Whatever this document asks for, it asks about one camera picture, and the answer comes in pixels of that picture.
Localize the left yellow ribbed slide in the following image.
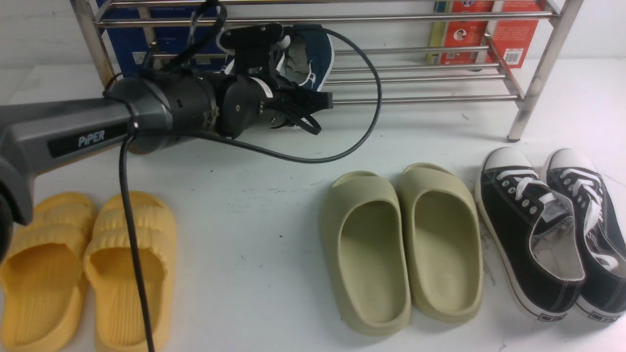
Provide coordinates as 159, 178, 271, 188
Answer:
1, 192, 97, 352

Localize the olive foam slide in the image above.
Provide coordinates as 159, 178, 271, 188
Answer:
319, 170, 411, 336
396, 163, 483, 325

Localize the navy canvas sneaker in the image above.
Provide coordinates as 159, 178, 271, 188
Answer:
218, 24, 335, 130

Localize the left olive foam slide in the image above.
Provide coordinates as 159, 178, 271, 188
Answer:
319, 170, 411, 336

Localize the red and yellow box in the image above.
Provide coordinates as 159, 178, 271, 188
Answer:
426, 0, 542, 68

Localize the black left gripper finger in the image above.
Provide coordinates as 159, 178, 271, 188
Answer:
279, 89, 334, 110

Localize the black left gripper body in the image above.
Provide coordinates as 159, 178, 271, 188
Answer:
215, 74, 289, 138

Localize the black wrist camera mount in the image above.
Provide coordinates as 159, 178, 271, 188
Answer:
218, 23, 291, 78

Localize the right yellow ribbed slide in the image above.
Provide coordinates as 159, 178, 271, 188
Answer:
83, 190, 178, 352

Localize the metal shoe rack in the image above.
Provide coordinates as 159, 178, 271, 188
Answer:
70, 0, 583, 142

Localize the yellow ribbed slide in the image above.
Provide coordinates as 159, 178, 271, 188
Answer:
1, 192, 97, 352
83, 190, 178, 352

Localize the black canvas sneaker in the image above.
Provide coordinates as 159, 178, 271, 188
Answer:
474, 147, 585, 322
543, 149, 626, 323

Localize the black cable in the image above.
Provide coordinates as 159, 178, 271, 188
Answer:
119, 0, 382, 352

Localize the right black canvas sneaker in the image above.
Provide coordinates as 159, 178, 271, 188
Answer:
543, 149, 626, 323

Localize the right olive foam slide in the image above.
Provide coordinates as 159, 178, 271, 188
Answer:
396, 163, 483, 325

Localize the blue box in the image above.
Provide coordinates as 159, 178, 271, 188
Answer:
101, 6, 225, 77

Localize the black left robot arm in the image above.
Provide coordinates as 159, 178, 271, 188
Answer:
0, 70, 333, 258

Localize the left black canvas sneaker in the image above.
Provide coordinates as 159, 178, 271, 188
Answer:
474, 147, 585, 322

